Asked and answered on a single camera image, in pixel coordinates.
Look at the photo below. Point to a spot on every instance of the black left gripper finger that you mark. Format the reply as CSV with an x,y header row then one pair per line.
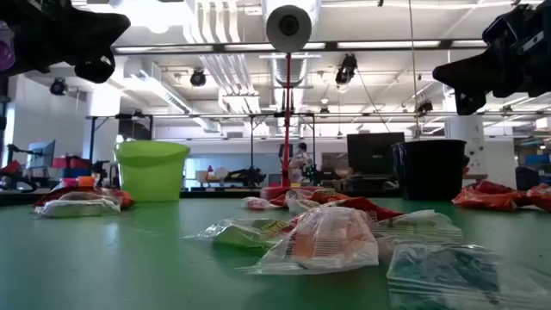
x,y
97,69
94,30

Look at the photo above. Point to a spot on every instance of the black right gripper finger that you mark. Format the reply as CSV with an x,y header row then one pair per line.
x,y
469,103
469,71

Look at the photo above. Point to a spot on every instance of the clear striped candy packet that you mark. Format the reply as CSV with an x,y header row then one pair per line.
x,y
422,232

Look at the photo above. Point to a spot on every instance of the clear orange gummy packet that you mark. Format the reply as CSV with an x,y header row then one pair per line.
x,y
318,245

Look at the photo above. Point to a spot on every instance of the black background robot arm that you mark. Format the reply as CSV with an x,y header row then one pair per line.
x,y
247,176

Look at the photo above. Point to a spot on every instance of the purple plastic bucket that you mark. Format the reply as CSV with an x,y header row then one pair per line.
x,y
5,51

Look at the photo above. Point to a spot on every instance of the white building column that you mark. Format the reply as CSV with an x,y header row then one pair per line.
x,y
465,142

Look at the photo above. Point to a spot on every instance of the black ceiling spotlight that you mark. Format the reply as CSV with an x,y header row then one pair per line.
x,y
346,69
58,87
198,78
425,108

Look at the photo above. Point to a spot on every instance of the black plastic bucket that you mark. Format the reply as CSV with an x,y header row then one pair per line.
x,y
430,172

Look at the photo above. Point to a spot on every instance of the blue storage bin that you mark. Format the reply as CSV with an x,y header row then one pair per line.
x,y
538,159

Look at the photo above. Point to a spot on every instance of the black office chair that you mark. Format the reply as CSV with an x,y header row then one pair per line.
x,y
527,177

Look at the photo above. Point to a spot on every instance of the red storage box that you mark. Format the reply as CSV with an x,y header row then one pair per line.
x,y
71,163

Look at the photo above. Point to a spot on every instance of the tilted computer monitor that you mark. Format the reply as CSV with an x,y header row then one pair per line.
x,y
43,153

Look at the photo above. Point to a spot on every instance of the blue storage box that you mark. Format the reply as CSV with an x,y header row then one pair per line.
x,y
77,172

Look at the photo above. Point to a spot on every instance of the black computer monitor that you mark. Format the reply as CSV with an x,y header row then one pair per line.
x,y
374,153

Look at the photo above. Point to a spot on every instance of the orange storage box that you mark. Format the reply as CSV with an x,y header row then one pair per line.
x,y
86,181

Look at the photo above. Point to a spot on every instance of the pink storage box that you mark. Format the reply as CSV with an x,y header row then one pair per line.
x,y
69,182

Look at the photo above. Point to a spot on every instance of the lime green plastic bucket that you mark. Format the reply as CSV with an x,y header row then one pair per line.
x,y
150,176

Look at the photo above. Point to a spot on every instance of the clear green gummy packet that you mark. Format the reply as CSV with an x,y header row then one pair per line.
x,y
77,206

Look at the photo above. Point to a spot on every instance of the clear blue gummy packet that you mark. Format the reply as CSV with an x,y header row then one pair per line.
x,y
443,280

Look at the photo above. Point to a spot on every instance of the person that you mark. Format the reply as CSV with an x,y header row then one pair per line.
x,y
301,165

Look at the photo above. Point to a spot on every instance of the red desk lamp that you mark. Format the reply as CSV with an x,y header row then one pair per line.
x,y
288,26

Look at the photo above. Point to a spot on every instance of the green table mat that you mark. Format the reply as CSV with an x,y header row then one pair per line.
x,y
129,258

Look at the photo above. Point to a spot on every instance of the clear packet yellow red print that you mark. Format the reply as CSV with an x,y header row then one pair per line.
x,y
241,234

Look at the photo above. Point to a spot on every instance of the black background rig frame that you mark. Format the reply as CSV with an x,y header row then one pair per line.
x,y
91,142

